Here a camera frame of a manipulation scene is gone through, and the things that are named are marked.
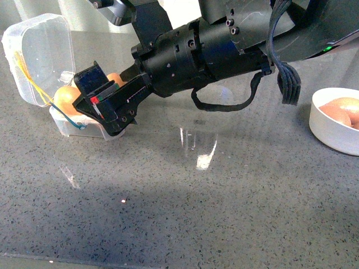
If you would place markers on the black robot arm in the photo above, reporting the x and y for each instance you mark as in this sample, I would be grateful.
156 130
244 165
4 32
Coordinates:
285 31

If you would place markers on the yellow blue rubber band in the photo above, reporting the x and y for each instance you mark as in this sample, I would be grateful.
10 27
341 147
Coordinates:
43 95

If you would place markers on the brown egg in bowl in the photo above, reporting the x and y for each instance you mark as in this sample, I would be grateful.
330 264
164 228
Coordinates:
336 113

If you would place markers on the white round bowl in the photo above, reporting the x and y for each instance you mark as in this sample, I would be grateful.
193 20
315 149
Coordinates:
329 131

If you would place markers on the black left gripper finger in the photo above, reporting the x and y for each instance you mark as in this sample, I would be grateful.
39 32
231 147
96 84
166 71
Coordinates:
92 81

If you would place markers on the brown egg front left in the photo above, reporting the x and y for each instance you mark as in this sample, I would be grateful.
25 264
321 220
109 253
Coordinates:
64 98

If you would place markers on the clear plastic egg box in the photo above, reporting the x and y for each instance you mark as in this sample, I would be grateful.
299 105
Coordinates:
46 44

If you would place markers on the brown egg back left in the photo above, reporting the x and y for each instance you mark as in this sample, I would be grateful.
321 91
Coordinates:
116 78

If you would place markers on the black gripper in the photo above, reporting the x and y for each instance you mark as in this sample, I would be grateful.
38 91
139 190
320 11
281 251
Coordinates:
191 56

